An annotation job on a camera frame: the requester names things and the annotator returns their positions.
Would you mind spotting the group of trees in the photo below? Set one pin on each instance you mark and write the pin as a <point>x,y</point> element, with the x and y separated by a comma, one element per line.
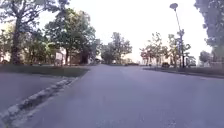
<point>115,48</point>

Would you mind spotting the grey asphalt road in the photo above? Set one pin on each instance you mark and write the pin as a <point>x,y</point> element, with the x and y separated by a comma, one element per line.
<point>133,96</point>

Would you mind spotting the large tree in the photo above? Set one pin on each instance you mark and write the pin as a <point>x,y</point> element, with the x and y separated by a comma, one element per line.
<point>16,26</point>
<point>71,33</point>

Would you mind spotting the row of small trees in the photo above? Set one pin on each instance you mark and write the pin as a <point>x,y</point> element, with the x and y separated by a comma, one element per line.
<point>165,50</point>

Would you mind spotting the grass verge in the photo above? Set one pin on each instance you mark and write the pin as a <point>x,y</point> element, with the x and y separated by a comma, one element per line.
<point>43,70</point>
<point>200,70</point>

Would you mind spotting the street lamp pole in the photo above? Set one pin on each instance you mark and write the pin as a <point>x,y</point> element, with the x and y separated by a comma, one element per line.
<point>178,26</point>

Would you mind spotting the stone kerb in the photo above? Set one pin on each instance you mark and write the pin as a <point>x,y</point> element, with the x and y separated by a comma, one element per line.
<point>36,98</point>

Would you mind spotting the grey side pavement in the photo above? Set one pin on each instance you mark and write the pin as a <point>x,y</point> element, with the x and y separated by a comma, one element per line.
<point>20,88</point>

